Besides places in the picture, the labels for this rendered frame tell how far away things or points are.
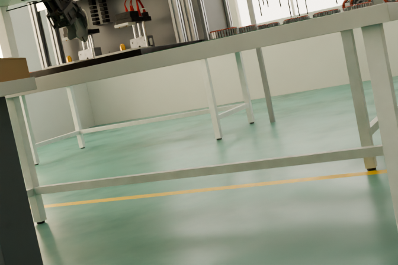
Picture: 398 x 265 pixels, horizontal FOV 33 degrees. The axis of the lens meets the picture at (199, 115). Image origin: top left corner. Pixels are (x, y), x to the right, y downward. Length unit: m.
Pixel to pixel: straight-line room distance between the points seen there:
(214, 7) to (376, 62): 1.00
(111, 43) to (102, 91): 7.48
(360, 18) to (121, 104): 8.39
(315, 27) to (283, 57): 7.06
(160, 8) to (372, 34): 1.02
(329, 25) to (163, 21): 0.93
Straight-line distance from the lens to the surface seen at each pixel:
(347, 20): 1.85
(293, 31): 1.89
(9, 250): 2.02
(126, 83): 9.98
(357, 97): 3.30
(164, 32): 2.62
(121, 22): 2.47
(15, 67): 2.09
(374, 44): 1.87
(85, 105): 10.26
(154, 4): 2.64
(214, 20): 2.67
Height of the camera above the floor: 0.70
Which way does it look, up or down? 5 degrees down
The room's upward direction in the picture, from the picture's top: 11 degrees counter-clockwise
